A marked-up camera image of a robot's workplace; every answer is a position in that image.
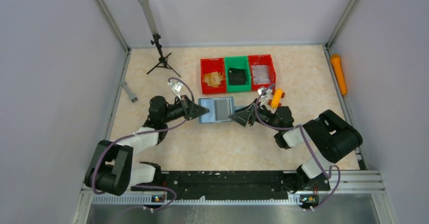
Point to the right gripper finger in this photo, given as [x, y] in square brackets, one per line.
[241, 117]
[249, 108]

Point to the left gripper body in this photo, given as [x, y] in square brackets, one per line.
[187, 107]

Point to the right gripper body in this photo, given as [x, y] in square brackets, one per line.
[252, 114]

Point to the blue card holder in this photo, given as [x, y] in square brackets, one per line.
[219, 109]

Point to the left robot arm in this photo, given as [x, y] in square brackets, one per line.
[111, 169]

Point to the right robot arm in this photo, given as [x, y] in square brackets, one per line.
[333, 137]

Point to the black cards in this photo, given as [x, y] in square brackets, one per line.
[237, 76]

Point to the silver cards in bin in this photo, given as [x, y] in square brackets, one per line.
[260, 74]

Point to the yellow toy block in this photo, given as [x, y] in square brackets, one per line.
[275, 101]

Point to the right red bin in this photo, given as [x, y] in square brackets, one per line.
[262, 60]

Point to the red bin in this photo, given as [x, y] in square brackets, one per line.
[262, 60]
[209, 65]

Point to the green bin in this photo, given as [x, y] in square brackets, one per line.
[238, 62]

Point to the left red bin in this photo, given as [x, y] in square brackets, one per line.
[209, 65]

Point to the grey small tool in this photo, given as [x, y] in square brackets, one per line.
[132, 96]

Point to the orange flashlight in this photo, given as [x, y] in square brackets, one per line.
[336, 65]

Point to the black tripod with grey tube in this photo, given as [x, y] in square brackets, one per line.
[163, 59]

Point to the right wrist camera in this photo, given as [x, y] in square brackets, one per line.
[264, 94]

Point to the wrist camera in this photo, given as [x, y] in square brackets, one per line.
[176, 87]
[264, 94]

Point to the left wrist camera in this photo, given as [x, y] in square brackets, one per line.
[176, 87]

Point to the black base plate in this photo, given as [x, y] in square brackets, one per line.
[233, 185]

